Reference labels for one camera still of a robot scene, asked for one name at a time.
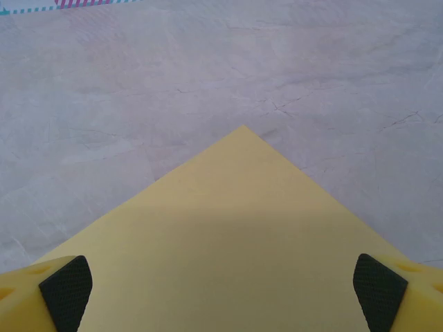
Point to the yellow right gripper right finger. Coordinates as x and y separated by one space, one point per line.
408 297

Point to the yellow cloth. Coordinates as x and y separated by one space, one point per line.
228 242

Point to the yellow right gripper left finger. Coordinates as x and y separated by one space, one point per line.
31 301

